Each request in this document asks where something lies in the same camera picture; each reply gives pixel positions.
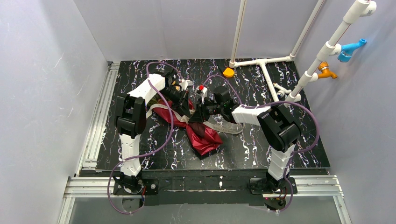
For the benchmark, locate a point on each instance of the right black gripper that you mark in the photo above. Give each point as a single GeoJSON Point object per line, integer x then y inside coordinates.
{"type": "Point", "coordinates": [203, 109]}

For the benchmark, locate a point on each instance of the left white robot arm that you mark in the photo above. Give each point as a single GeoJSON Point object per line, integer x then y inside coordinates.
{"type": "Point", "coordinates": [131, 115]}

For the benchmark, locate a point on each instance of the beige ribbon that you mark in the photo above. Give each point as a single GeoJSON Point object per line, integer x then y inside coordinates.
{"type": "Point", "coordinates": [216, 125]}

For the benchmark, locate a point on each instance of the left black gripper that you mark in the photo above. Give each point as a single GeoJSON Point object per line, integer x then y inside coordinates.
{"type": "Point", "coordinates": [184, 101]}

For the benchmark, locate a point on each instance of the blue plastic faucet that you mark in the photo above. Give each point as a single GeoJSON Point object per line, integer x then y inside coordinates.
{"type": "Point", "coordinates": [347, 50]}

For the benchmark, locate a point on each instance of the orange plastic faucet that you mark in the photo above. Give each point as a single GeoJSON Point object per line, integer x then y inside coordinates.
{"type": "Point", "coordinates": [325, 72]}

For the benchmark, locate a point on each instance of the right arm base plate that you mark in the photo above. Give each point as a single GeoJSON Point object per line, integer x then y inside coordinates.
{"type": "Point", "coordinates": [275, 192]}

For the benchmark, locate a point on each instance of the orange tape measure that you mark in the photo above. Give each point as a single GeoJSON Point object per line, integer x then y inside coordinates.
{"type": "Point", "coordinates": [228, 72]}

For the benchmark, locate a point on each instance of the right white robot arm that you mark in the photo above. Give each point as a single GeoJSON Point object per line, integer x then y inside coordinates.
{"type": "Point", "coordinates": [278, 125]}

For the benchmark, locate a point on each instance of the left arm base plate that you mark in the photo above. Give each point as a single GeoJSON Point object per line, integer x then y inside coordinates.
{"type": "Point", "coordinates": [150, 187]}

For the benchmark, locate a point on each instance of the red wrapping paper sheet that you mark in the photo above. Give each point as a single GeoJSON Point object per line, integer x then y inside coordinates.
{"type": "Point", "coordinates": [203, 138]}

